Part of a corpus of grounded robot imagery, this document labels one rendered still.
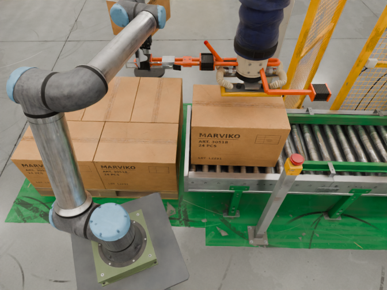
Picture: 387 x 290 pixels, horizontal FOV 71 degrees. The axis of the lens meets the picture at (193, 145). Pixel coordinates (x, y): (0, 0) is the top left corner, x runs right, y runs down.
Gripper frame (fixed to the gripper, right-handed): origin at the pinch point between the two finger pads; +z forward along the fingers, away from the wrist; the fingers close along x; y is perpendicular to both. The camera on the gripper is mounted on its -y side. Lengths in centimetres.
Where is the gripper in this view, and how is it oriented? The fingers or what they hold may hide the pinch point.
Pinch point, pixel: (140, 60)
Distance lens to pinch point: 160.3
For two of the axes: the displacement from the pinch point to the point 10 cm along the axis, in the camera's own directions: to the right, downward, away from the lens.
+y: 10.0, 0.2, -0.1
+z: -0.1, 6.3, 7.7
